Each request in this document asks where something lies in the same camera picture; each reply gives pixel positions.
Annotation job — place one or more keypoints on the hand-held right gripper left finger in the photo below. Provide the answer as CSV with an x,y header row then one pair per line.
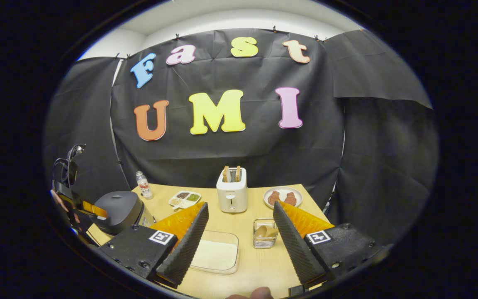
x,y
187,245

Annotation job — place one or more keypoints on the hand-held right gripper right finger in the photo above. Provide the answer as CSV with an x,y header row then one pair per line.
x,y
295,249

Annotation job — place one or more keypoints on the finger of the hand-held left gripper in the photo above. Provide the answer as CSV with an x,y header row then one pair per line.
x,y
96,209

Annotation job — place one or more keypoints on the dark grey rice cooker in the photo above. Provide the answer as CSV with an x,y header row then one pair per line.
x,y
118,211

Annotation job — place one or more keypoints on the wooden spoon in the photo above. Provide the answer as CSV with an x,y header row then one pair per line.
x,y
264,231

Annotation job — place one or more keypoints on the white divided sauce dish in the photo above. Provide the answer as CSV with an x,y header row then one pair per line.
x,y
185,200

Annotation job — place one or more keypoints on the brown meat piece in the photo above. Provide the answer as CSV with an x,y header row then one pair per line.
x,y
290,199
274,198

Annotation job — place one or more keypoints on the clear plastic container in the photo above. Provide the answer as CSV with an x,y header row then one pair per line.
x,y
234,265

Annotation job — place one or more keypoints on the small clear bottle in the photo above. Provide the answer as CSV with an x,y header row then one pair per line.
x,y
144,187

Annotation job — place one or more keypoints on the white round plate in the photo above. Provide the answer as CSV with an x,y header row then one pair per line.
x,y
282,189

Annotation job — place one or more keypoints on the white toaster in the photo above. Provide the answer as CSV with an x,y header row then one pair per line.
x,y
231,197

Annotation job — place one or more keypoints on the toast slice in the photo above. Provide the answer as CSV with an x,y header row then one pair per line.
x,y
225,174
238,173

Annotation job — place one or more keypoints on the black backdrop cloth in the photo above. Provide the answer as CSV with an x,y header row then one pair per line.
x,y
243,153

